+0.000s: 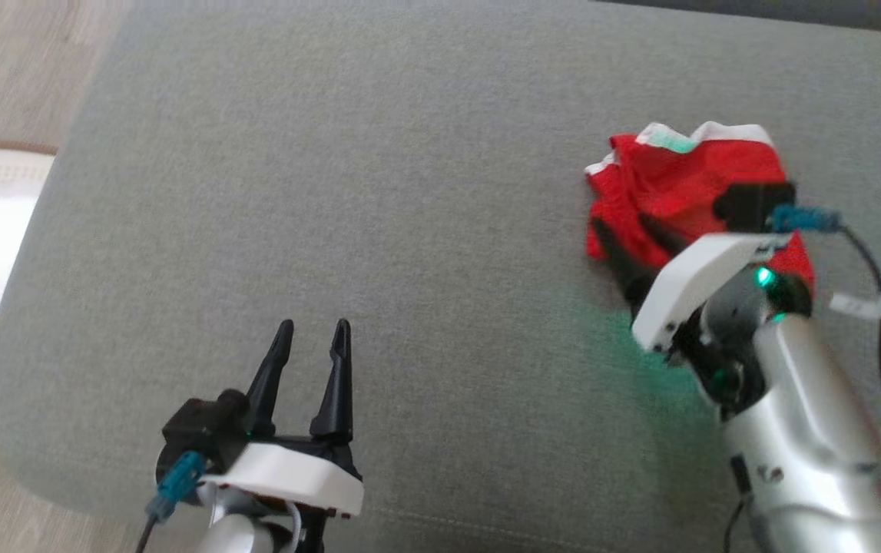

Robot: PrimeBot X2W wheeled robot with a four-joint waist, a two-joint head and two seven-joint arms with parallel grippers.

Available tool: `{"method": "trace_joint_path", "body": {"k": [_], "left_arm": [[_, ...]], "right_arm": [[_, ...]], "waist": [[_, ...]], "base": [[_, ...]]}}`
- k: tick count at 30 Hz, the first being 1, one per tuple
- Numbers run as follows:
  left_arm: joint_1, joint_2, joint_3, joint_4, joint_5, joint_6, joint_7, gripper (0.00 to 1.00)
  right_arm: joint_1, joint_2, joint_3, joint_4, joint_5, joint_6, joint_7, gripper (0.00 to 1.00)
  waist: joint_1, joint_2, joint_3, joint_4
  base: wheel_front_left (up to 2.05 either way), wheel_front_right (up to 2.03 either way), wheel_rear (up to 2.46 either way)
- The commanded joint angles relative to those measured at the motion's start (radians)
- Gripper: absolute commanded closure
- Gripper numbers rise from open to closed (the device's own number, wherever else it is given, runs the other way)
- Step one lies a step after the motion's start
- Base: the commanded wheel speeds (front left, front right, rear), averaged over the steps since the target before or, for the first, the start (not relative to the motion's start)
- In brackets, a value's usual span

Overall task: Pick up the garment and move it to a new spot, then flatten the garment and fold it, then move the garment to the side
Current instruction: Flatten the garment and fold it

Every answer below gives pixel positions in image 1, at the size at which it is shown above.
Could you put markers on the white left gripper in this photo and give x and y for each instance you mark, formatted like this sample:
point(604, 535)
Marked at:
point(286, 476)

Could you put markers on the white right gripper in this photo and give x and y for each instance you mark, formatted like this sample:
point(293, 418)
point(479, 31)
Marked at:
point(686, 284)

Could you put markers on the red shorts with white hem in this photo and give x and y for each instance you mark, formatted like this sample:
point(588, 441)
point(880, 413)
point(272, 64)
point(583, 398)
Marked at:
point(678, 184)

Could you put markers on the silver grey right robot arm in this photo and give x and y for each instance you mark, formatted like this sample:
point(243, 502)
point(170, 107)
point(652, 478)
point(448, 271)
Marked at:
point(801, 430)

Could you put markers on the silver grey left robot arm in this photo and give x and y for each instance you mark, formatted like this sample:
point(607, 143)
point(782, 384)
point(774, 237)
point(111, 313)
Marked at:
point(236, 534)

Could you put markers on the large grey fabric sofa seat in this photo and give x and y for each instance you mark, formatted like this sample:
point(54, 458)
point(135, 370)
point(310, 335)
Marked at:
point(409, 153)

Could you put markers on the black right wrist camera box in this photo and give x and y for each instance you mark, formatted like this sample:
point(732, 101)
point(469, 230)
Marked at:
point(751, 206)

